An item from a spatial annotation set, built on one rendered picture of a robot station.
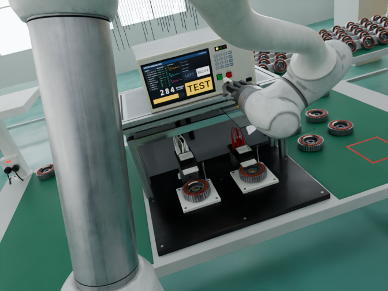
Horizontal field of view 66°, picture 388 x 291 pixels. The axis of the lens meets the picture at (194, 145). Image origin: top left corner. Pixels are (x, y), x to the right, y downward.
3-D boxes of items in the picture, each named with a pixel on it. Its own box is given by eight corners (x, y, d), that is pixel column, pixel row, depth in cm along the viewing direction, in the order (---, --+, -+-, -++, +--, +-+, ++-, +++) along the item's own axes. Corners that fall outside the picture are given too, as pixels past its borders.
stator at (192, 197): (215, 195, 116) (213, 187, 114) (189, 206, 113) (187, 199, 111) (204, 181, 125) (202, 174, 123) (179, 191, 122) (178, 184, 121)
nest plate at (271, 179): (279, 182, 117) (278, 179, 116) (243, 193, 115) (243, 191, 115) (262, 164, 130) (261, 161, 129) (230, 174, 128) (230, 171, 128)
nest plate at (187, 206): (221, 201, 114) (220, 198, 113) (183, 213, 112) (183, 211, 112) (210, 180, 127) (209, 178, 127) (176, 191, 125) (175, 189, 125)
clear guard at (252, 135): (314, 130, 100) (314, 114, 97) (249, 150, 97) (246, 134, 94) (270, 101, 128) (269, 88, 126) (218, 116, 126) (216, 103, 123)
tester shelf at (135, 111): (286, 89, 120) (285, 78, 118) (120, 136, 112) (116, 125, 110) (243, 67, 158) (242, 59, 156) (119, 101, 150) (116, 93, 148)
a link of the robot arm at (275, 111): (254, 130, 86) (290, 100, 85) (280, 155, 72) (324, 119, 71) (234, 104, 81) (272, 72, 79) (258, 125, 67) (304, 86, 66)
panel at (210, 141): (272, 139, 147) (267, 81, 133) (142, 179, 139) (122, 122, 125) (271, 138, 148) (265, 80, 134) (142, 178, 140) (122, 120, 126)
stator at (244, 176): (272, 178, 118) (271, 171, 116) (245, 187, 116) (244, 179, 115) (260, 165, 127) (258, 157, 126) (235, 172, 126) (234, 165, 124)
